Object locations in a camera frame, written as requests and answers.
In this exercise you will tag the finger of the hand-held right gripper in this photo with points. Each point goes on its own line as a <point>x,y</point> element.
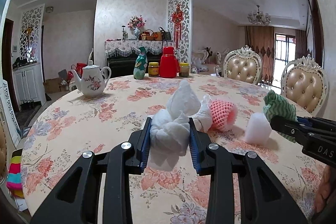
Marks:
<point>323,124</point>
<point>286,127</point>

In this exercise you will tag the pink foam fruit net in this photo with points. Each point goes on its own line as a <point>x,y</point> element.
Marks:
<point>223,113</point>

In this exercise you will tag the window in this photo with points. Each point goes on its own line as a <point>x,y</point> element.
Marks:
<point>284,56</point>

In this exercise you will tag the black upright piano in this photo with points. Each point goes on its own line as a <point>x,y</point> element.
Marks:
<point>120,66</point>

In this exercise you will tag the woven basket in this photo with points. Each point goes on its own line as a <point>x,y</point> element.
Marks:
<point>147,36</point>

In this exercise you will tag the green striped cloth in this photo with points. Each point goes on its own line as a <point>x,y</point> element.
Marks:
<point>279,106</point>

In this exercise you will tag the cardboard box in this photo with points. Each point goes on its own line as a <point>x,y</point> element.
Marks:
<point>53,86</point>

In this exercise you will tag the black stand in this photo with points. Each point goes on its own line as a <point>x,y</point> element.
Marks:
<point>122,32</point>

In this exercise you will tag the yellow lid glass jar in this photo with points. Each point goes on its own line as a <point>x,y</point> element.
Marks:
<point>153,70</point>
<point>184,70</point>

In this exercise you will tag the dark wooden door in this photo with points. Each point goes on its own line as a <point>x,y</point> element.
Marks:
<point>10,64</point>

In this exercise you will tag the floral tablecloth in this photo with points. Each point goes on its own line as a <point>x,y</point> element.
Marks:
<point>105,121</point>

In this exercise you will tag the orange handbag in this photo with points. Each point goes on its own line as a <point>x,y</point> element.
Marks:
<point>157,36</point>

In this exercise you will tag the green painted bottle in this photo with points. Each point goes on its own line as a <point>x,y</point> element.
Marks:
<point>140,66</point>

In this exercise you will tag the white foam block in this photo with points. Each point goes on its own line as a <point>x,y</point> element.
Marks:
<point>257,128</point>

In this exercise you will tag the white floral teapot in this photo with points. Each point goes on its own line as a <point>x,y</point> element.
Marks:
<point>90,82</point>

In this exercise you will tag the brown patterned curtain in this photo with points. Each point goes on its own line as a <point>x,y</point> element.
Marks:
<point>260,41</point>
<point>301,43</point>

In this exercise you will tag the floral fringed piano cover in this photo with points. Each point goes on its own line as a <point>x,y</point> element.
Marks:
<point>131,45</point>

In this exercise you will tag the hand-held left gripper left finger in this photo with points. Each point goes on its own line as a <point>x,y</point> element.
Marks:
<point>145,140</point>

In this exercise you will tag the red knot wall hanging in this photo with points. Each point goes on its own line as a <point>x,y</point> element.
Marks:
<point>178,16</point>

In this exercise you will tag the white carved sofa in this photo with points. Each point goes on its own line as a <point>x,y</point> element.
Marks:
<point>202,61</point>

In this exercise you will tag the vase with pink flowers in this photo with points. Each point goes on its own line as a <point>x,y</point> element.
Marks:
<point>136,23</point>

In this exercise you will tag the red bag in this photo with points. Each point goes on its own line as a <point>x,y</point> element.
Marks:
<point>77,70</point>

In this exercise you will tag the chandelier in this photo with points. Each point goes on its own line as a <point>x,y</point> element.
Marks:
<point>259,18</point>

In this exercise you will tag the rainbow striped cushion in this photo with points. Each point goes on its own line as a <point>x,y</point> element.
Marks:
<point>14,176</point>

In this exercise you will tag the white lattice screen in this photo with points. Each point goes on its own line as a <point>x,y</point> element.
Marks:
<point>187,29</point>
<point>31,22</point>

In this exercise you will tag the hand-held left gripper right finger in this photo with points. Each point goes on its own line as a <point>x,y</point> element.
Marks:
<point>195,145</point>

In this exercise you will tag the beige tufted dining chair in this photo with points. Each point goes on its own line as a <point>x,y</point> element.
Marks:
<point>242,67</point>
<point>304,87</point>

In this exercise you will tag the dark handbag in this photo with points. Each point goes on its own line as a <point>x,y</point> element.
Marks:
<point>165,34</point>

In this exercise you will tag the red thermos jug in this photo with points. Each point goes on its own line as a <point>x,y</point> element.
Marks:
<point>168,65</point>

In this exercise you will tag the low white cabinet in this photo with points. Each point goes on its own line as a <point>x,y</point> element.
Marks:
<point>29,85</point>

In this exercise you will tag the person's right hand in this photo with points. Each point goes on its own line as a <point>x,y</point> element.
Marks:
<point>328,187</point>

